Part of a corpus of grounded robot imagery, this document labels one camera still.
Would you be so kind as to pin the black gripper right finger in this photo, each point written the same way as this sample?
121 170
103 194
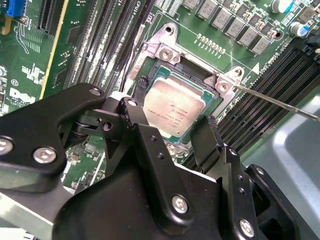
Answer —
206 145

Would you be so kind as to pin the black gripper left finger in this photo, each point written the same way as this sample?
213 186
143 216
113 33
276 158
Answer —
32 125

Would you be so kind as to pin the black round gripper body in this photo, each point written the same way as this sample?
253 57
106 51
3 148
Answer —
117 205

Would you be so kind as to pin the silver topped CPU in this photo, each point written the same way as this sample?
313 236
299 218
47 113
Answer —
175 100

